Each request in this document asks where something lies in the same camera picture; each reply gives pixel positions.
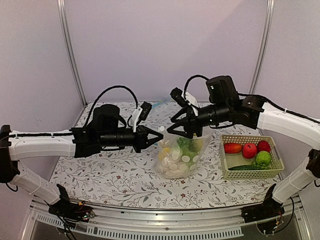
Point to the frosted white zip top bag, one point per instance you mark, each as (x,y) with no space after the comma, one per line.
(169,140)

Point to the green toy avocado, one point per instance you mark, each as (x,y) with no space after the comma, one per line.
(197,144)

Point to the light green toy apple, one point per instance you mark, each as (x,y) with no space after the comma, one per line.
(189,154)

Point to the dark green toy cucumber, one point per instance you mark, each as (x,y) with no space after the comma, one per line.
(245,168)

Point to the clear bag with blue zipper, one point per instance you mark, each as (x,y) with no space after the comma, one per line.
(163,101)

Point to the white toy cauliflower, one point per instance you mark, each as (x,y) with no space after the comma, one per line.
(173,169)

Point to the aluminium front rail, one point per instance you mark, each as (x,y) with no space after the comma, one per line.
(126,223)

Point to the left aluminium corner post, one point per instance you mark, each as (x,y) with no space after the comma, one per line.
(61,5)

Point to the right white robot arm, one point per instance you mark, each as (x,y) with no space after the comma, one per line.
(256,112)

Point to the aluminium corner post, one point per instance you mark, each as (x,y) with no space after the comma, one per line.
(263,45)
(61,5)

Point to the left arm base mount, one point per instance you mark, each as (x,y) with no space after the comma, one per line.
(64,208)

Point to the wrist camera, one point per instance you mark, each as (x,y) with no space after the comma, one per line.
(185,100)
(140,114)

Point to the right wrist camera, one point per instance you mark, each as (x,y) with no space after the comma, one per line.
(185,100)

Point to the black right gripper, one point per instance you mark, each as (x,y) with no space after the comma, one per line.
(190,123)

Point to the white toy radish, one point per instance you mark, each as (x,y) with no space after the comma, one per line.
(176,154)

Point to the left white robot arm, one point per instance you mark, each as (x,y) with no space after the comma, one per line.
(104,127)

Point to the right aluminium corner post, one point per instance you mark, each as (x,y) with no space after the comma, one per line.
(263,45)

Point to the beige perforated plastic basket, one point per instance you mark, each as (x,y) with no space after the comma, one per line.
(232,160)

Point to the floral patterned table mat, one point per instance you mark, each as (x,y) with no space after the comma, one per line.
(129,179)

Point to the green toy lime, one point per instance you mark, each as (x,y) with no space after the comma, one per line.
(263,158)

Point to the red toy tomato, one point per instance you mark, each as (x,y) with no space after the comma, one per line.
(263,146)

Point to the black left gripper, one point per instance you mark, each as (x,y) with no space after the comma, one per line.
(142,141)

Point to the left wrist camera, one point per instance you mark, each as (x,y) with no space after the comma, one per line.
(140,114)

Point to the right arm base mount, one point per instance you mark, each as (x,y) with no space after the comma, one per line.
(269,208)

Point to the red toy apple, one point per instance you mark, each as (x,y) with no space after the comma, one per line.
(249,150)

